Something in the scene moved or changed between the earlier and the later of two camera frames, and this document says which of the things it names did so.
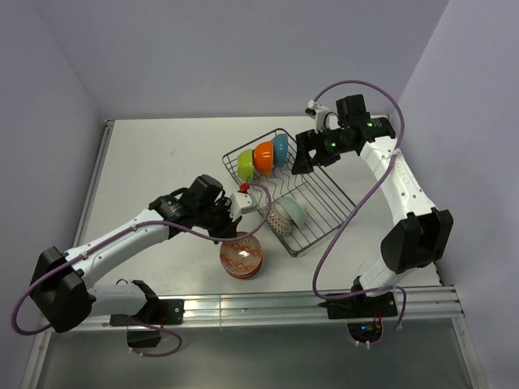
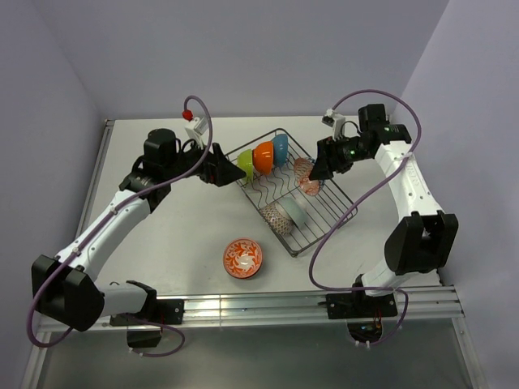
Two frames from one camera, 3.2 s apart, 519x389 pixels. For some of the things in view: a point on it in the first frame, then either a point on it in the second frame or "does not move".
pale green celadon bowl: [295, 210] does not move
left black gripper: [229, 228] → [216, 169]
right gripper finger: [306, 142] → [323, 166]
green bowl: [245, 166] does not move
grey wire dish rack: [297, 209] does not move
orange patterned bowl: [242, 258] → [302, 168]
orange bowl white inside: [263, 157] does not move
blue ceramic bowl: [280, 148] does not move
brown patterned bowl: [279, 221] does not move
